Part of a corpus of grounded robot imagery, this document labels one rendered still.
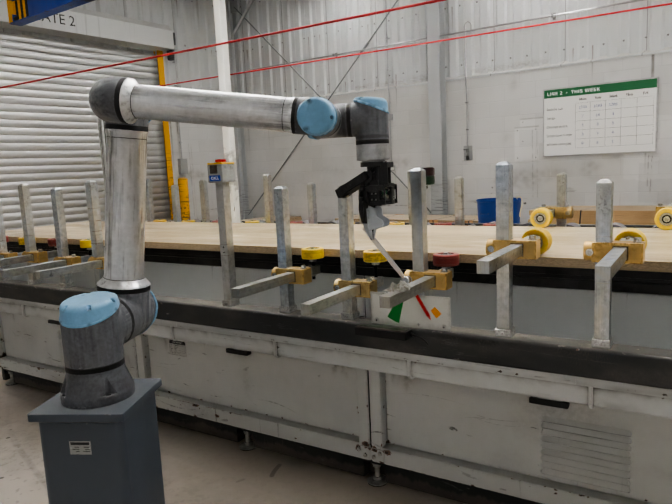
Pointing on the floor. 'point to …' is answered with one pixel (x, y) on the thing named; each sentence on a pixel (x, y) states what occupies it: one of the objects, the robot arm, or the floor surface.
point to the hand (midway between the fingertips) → (369, 235)
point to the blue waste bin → (495, 210)
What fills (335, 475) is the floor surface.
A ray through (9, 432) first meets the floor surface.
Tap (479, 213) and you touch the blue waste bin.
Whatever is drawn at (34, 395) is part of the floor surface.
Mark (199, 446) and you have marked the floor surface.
